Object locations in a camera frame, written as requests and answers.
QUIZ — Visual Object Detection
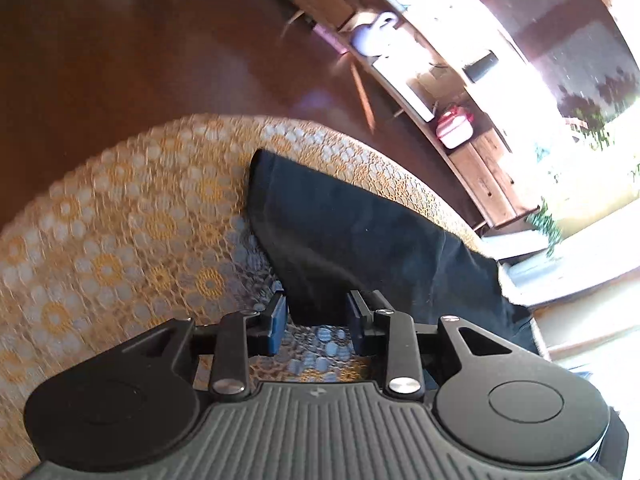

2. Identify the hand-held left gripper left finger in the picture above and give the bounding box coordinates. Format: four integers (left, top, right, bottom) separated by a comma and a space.
120, 292, 287, 402

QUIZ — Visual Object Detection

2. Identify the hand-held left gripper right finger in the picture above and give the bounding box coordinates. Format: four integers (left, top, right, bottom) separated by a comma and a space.
349, 290, 538, 402

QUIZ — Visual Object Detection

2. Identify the black printed t-shirt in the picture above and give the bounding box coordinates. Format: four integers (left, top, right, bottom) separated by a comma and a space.
246, 147, 540, 361

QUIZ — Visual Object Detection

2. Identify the floral lace tablecloth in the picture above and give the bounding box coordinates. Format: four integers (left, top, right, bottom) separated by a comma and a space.
0, 112, 501, 471

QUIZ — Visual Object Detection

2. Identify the green plant in white planter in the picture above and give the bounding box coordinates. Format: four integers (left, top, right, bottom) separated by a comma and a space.
482, 200, 566, 266

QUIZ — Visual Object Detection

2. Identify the wooden sideboard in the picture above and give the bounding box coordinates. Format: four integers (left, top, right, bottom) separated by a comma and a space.
240, 0, 543, 233

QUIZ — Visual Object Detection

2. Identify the pink case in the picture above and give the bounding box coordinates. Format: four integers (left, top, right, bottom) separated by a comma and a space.
435, 104, 476, 150

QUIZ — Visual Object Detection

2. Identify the white tray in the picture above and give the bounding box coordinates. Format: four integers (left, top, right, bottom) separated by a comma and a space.
372, 54, 437, 123

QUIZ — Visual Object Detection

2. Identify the black cup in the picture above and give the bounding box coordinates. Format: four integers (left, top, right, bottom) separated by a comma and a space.
462, 51, 501, 83

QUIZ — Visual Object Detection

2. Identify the purple kettlebell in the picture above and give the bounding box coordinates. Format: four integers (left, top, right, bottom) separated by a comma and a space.
350, 11, 399, 57

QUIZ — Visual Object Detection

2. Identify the flat screen television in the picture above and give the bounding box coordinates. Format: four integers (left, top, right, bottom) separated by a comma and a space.
450, 0, 640, 121

